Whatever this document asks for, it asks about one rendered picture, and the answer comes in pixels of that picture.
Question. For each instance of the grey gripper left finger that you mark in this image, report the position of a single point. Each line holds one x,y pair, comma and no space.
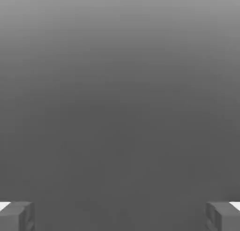
15,216

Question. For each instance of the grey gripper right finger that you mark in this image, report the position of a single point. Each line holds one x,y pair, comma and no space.
225,216

